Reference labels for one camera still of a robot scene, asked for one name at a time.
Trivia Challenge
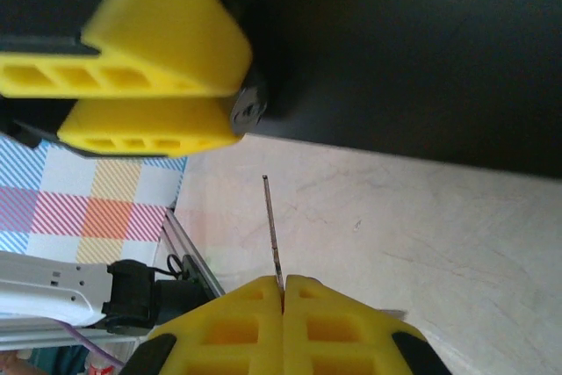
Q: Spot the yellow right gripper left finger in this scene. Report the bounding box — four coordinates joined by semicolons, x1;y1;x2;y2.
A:
124;275;286;375

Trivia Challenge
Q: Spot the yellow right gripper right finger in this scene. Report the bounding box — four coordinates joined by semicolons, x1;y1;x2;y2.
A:
283;275;444;375

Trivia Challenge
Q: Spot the thin metal rod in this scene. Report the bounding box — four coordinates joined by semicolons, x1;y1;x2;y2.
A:
261;175;287;293

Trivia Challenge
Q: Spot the black box with painted lid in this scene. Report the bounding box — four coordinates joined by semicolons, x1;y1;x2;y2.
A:
0;0;562;183

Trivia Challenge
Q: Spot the aluminium frame rail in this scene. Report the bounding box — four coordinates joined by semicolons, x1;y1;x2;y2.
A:
161;206;227;299

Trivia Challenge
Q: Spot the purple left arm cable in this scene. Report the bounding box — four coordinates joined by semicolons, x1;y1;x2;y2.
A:
60;321;127;371

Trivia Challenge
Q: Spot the aluminium frame post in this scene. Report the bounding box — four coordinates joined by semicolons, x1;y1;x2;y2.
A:
0;324;153;352

